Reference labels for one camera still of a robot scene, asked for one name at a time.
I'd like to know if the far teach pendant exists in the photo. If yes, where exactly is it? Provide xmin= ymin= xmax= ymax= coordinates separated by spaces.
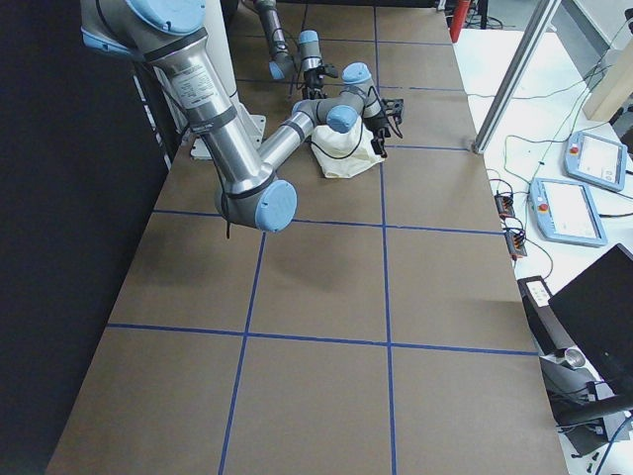
xmin=564 ymin=132 xmax=628 ymax=192

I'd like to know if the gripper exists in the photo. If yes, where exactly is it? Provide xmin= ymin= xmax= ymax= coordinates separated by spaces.
xmin=366 ymin=114 xmax=391 ymax=157
xmin=302 ymin=68 xmax=326 ymax=100

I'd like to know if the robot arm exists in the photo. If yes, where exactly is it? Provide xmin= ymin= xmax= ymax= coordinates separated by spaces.
xmin=253 ymin=1 xmax=337 ymax=99
xmin=80 ymin=1 xmax=404 ymax=233

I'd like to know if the red tube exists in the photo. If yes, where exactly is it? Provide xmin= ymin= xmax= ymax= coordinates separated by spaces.
xmin=449 ymin=0 xmax=471 ymax=44

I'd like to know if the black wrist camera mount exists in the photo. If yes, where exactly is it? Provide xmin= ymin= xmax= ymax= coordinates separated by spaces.
xmin=320 ymin=64 xmax=338 ymax=78

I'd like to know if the metal cup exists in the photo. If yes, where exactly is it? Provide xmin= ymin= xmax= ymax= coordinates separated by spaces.
xmin=560 ymin=347 xmax=587 ymax=370

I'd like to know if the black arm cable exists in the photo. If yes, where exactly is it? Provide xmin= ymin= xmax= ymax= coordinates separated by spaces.
xmin=309 ymin=86 xmax=405 ymax=162

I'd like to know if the teach pendant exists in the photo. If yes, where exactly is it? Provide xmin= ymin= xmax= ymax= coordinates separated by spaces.
xmin=529 ymin=178 xmax=607 ymax=247
xmin=564 ymin=132 xmax=628 ymax=192

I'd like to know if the brown table cover sheet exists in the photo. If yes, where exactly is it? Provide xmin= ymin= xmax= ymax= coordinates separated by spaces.
xmin=47 ymin=5 xmax=567 ymax=474

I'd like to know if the aluminium frame post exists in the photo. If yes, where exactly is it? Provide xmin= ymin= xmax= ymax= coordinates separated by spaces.
xmin=472 ymin=0 xmax=562 ymax=154

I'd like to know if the white post base plate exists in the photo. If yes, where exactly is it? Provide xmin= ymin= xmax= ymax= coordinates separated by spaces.
xmin=190 ymin=102 xmax=266 ymax=160

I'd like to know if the black laptop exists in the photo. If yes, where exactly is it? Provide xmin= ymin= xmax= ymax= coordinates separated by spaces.
xmin=549 ymin=243 xmax=632 ymax=394

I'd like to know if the orange black usb hub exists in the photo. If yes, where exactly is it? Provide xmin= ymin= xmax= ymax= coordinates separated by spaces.
xmin=494 ymin=193 xmax=516 ymax=219

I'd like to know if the cream cat print shirt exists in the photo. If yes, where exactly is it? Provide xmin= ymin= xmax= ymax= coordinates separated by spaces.
xmin=310 ymin=120 xmax=385 ymax=179

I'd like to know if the near teach pendant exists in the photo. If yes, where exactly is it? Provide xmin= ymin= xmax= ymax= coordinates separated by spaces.
xmin=529 ymin=178 xmax=607 ymax=247

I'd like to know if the white support column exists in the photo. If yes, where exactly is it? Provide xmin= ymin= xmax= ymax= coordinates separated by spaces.
xmin=204 ymin=0 xmax=239 ymax=106

